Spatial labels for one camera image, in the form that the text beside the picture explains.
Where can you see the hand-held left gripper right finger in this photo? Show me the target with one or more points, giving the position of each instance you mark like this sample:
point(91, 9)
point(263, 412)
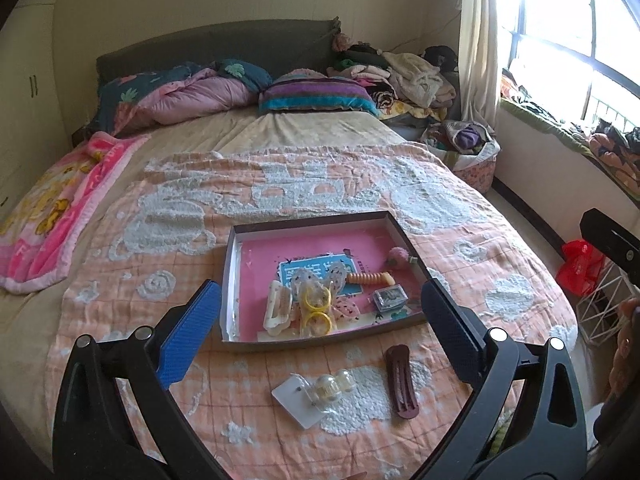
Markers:
point(452, 330)

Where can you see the cream wardrobe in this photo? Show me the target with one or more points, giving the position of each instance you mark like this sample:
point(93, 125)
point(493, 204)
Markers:
point(25, 85)

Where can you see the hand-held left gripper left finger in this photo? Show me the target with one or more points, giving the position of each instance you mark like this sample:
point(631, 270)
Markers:
point(187, 340)

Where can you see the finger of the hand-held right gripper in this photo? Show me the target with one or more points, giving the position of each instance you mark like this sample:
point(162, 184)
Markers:
point(612, 245)

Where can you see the pink cartoon blanket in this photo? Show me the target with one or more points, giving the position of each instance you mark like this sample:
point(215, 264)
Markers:
point(55, 200)

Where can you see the clear plastic packet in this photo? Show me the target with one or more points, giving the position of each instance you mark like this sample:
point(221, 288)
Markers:
point(352, 310)

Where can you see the dark upholstered headboard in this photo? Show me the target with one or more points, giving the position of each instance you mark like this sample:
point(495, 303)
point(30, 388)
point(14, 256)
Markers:
point(215, 45)

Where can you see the person's right hand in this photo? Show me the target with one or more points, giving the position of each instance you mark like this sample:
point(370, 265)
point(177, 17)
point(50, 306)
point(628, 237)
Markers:
point(627, 350)

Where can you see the cream curtain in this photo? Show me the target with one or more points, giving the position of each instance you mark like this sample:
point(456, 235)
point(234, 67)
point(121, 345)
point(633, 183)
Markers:
point(480, 35)

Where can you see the beige bed sheet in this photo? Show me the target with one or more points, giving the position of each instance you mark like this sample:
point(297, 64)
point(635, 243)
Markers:
point(280, 132)

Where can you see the cardboard tray box pink inside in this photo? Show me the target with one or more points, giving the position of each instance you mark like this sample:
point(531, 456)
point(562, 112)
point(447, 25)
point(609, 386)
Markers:
point(320, 280)

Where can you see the pearl hair clip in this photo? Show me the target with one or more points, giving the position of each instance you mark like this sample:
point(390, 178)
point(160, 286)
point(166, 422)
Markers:
point(312, 395)

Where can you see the window seat clutter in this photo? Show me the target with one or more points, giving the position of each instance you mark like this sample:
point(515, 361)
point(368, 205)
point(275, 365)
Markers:
point(590, 140)

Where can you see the red plastic bag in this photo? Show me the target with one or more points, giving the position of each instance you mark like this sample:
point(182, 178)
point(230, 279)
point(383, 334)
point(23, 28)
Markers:
point(580, 267)

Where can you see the pile of clothes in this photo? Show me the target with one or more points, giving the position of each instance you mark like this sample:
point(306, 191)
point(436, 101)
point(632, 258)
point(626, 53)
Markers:
point(400, 75)

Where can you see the peach cloud pattern bedspread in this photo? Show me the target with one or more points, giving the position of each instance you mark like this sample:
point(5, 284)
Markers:
point(175, 220)

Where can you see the brown hair clip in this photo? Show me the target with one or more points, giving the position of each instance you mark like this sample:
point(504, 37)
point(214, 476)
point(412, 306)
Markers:
point(401, 382)

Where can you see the window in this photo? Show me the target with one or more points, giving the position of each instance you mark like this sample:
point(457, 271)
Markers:
point(575, 25)

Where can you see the white hair claw clip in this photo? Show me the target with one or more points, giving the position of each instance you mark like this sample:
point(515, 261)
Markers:
point(277, 307)

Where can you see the small clear box of hairpins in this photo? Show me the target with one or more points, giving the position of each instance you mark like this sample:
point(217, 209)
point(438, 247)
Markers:
point(390, 297)

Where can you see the pink and navy quilt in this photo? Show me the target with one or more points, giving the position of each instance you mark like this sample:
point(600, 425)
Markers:
point(190, 95)

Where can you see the fabric basket with clothes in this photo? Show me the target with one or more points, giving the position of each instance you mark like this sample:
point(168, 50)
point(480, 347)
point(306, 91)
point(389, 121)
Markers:
point(465, 150)

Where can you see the striped purple pillow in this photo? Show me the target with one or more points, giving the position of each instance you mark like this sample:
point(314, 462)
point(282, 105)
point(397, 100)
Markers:
point(320, 95)

